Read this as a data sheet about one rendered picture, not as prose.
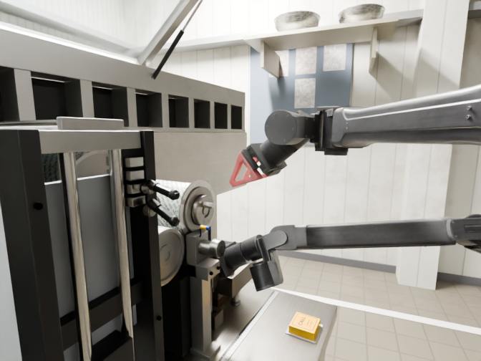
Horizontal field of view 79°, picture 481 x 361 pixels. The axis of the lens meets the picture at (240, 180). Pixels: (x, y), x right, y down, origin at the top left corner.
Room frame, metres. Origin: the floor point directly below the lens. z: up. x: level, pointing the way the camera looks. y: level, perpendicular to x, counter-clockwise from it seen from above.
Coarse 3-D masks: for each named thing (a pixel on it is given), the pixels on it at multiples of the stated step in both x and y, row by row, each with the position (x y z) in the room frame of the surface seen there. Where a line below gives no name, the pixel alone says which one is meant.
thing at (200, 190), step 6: (192, 192) 0.67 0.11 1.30; (198, 192) 0.68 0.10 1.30; (204, 192) 0.70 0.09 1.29; (192, 198) 0.66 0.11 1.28; (186, 204) 0.65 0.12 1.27; (192, 204) 0.66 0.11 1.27; (186, 210) 0.64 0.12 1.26; (186, 216) 0.64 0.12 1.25; (186, 222) 0.64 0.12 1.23; (192, 222) 0.66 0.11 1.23; (192, 228) 0.66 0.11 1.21; (198, 228) 0.68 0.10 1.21
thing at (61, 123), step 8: (24, 120) 0.46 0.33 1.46; (32, 120) 0.44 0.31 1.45; (40, 120) 0.43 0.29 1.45; (48, 120) 0.42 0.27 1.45; (56, 120) 0.41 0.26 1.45; (64, 120) 0.39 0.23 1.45; (72, 120) 0.40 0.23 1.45; (80, 120) 0.41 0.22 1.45; (88, 120) 0.42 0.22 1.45; (96, 120) 0.43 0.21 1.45; (104, 120) 0.45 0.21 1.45; (112, 120) 0.46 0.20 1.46; (120, 120) 0.47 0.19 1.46; (0, 128) 0.49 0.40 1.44; (8, 128) 0.48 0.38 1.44; (16, 128) 0.46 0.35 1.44; (24, 128) 0.45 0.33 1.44; (32, 128) 0.44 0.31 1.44; (40, 128) 0.43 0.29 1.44; (48, 128) 0.42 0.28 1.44; (56, 128) 0.41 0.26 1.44; (64, 128) 0.39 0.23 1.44; (72, 128) 0.40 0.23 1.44; (80, 128) 0.41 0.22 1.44; (88, 128) 0.42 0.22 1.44; (96, 128) 0.43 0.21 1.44; (104, 128) 0.45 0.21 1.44; (112, 128) 0.46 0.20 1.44; (120, 128) 0.47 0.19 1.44
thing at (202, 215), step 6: (198, 198) 0.67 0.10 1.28; (204, 198) 0.68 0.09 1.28; (210, 198) 0.70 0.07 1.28; (198, 204) 0.66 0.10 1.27; (192, 210) 0.66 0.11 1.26; (198, 210) 0.66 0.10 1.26; (204, 210) 0.68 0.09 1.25; (210, 210) 0.70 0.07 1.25; (192, 216) 0.66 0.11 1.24; (198, 216) 0.66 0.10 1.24; (204, 216) 0.68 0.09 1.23; (210, 216) 0.70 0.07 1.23; (198, 222) 0.66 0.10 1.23; (204, 222) 0.68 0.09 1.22
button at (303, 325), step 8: (296, 312) 0.76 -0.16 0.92; (296, 320) 0.73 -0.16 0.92; (304, 320) 0.73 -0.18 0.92; (312, 320) 0.73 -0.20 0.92; (320, 320) 0.73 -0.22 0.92; (288, 328) 0.71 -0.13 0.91; (296, 328) 0.70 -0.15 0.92; (304, 328) 0.70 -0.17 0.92; (312, 328) 0.70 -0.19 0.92; (304, 336) 0.69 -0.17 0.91; (312, 336) 0.68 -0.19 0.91
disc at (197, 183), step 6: (198, 180) 0.69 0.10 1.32; (204, 180) 0.71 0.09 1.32; (192, 186) 0.67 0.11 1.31; (198, 186) 0.69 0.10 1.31; (204, 186) 0.71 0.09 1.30; (210, 186) 0.74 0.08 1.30; (186, 192) 0.65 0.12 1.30; (210, 192) 0.74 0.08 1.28; (186, 198) 0.65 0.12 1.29; (180, 204) 0.63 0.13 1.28; (180, 210) 0.63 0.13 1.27; (180, 216) 0.63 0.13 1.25; (180, 222) 0.63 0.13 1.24; (210, 222) 0.74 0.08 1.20; (180, 228) 0.63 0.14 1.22; (186, 228) 0.65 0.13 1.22; (186, 234) 0.65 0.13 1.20
